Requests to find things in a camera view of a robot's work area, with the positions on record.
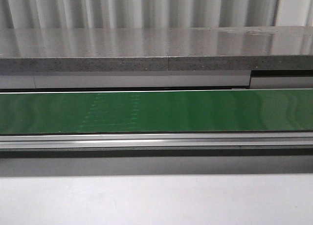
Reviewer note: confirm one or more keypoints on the green conveyor belt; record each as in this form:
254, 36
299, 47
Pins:
156, 111

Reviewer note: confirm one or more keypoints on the grey cabinet panel under counter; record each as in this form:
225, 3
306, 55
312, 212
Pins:
264, 79

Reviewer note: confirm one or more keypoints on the grey speckled stone counter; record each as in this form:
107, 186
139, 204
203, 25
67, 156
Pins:
175, 49

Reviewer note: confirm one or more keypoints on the grey corrugated curtain backdrop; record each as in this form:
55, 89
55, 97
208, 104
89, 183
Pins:
154, 13

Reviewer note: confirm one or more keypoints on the aluminium conveyor front rail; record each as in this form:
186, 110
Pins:
182, 141

